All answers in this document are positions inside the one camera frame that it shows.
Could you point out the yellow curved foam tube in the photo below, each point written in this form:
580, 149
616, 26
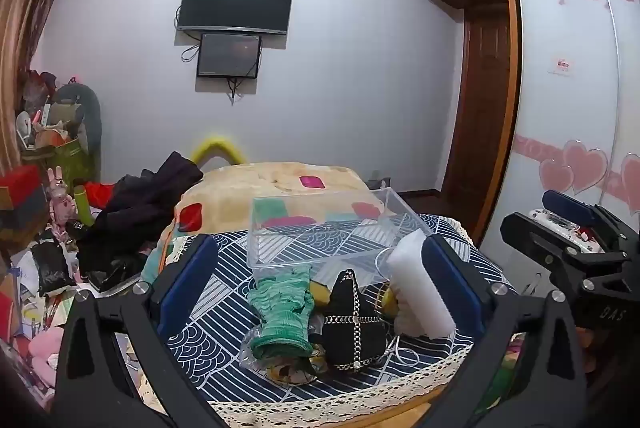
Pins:
202, 150

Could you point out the beige blanket with coloured patches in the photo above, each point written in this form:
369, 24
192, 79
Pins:
235, 193

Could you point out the white wardrobe with pink hearts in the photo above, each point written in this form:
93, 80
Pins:
565, 108

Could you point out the yellow-green tube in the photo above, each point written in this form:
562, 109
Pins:
84, 205

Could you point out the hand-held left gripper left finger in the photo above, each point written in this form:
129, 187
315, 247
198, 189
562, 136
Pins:
186, 280

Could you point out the blue patterned tablecloth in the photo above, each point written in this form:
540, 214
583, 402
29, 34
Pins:
235, 293

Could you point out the pink bunny toy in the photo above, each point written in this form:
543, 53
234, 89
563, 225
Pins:
60, 198

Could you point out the black wall television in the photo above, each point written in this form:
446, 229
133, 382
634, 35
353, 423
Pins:
235, 2

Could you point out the floral patterned cloth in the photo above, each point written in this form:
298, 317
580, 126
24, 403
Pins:
290, 365

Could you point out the yellow soft toy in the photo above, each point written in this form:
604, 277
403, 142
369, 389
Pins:
320, 292

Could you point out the black plastic bag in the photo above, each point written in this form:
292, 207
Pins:
50, 268

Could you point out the black clothes pile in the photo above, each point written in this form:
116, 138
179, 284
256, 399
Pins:
135, 213

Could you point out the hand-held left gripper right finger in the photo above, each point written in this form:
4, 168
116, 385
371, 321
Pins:
452, 290

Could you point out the brown curtain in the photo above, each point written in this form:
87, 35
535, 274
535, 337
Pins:
27, 23

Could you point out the brown wooden door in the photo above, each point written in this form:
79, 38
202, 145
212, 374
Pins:
480, 83

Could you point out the grey plush toy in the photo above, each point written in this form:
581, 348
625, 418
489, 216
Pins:
85, 108

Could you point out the small wall monitor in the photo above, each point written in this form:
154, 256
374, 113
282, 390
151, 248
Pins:
229, 55

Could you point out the green paper bag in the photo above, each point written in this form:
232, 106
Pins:
70, 158

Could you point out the red cloth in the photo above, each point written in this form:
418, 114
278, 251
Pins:
100, 194

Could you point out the white foam block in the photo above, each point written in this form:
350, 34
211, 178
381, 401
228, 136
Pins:
419, 280

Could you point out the red box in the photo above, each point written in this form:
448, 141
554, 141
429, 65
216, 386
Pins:
20, 195

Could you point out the green knitted sock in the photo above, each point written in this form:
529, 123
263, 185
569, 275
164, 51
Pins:
281, 313

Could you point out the clear plastic box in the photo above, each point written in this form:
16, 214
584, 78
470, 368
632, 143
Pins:
320, 233

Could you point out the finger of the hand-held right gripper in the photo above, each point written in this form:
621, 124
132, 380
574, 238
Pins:
530, 235
570, 204

